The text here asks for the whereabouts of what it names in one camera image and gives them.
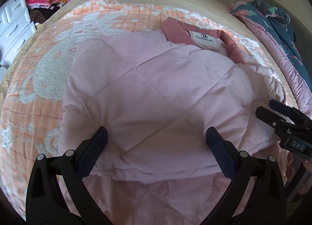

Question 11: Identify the beige bed cover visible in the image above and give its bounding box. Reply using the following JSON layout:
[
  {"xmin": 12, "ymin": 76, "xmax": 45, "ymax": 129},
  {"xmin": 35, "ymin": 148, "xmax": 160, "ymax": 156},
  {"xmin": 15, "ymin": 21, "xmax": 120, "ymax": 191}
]
[{"xmin": 1, "ymin": 0, "xmax": 298, "ymax": 108}]

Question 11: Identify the orange white plaid blanket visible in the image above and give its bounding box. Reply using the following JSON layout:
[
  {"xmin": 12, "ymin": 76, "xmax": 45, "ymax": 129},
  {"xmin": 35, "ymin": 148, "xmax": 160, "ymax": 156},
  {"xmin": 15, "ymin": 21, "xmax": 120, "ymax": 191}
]
[{"xmin": 1, "ymin": 0, "xmax": 297, "ymax": 217}]

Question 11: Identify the white drawer chest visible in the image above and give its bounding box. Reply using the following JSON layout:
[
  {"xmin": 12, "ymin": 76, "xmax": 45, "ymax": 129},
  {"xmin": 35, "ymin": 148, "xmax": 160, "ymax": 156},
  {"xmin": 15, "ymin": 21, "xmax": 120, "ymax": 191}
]
[{"xmin": 0, "ymin": 0, "xmax": 36, "ymax": 68}]

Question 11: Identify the grey upholstered headboard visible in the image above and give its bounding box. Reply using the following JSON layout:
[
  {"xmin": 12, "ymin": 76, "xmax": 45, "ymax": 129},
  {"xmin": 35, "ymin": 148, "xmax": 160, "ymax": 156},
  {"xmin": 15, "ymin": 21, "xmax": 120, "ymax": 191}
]
[{"xmin": 258, "ymin": 0, "xmax": 312, "ymax": 52}]

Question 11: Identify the dark clothes pile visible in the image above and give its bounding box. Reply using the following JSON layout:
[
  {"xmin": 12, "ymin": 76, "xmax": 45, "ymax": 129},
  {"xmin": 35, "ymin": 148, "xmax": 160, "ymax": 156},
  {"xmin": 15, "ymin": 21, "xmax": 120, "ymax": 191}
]
[{"xmin": 27, "ymin": 4, "xmax": 66, "ymax": 24}]

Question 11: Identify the pink quilted jacket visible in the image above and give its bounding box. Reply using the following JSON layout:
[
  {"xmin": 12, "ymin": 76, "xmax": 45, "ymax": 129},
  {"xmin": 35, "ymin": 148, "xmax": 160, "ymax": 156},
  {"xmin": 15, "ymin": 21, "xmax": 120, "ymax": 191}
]
[{"xmin": 58, "ymin": 29, "xmax": 285, "ymax": 224}]

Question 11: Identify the person right hand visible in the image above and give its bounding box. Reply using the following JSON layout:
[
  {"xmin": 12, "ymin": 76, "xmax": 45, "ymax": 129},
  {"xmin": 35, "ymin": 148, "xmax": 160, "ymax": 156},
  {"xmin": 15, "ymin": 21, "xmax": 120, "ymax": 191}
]
[{"xmin": 285, "ymin": 152, "xmax": 312, "ymax": 195}]

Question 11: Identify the blue floral pink quilt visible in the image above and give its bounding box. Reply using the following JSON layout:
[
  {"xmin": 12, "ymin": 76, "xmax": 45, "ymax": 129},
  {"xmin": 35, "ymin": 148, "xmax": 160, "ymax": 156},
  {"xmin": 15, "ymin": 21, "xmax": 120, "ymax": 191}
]
[{"xmin": 229, "ymin": 0, "xmax": 311, "ymax": 117}]

